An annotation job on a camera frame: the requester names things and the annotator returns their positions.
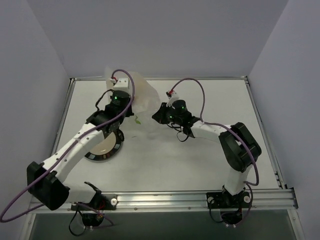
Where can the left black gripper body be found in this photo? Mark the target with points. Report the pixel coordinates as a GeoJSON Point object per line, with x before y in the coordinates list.
{"type": "Point", "coordinates": [127, 110]}

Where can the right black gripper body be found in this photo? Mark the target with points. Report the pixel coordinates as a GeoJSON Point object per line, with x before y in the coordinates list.
{"type": "Point", "coordinates": [160, 115]}

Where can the clear plastic bag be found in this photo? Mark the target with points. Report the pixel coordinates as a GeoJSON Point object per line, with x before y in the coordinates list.
{"type": "Point", "coordinates": [146, 102]}

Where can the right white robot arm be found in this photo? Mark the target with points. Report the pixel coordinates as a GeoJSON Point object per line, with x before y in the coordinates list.
{"type": "Point", "coordinates": [240, 148]}

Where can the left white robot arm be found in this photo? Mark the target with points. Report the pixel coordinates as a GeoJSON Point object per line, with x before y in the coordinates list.
{"type": "Point", "coordinates": [47, 178]}

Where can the round plate with dark rim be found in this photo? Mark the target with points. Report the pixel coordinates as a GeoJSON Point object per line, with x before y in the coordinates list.
{"type": "Point", "coordinates": [107, 148]}

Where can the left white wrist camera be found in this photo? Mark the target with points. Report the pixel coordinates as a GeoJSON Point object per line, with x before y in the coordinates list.
{"type": "Point", "coordinates": [121, 84]}

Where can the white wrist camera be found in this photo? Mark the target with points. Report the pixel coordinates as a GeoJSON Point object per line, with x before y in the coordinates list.
{"type": "Point", "coordinates": [121, 84]}
{"type": "Point", "coordinates": [172, 97]}

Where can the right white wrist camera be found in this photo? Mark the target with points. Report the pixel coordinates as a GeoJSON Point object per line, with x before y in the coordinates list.
{"type": "Point", "coordinates": [172, 97]}

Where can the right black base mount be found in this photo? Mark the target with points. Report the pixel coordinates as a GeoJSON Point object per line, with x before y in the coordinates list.
{"type": "Point", "coordinates": [224, 200]}

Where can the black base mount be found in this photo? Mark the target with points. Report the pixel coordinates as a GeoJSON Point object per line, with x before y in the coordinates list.
{"type": "Point", "coordinates": [224, 200]}
{"type": "Point", "coordinates": [96, 199]}

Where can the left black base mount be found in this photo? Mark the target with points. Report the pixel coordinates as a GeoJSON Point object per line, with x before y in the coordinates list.
{"type": "Point", "coordinates": [96, 199]}

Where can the aluminium front rail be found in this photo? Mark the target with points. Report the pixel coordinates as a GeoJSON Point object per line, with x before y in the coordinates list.
{"type": "Point", "coordinates": [196, 201]}

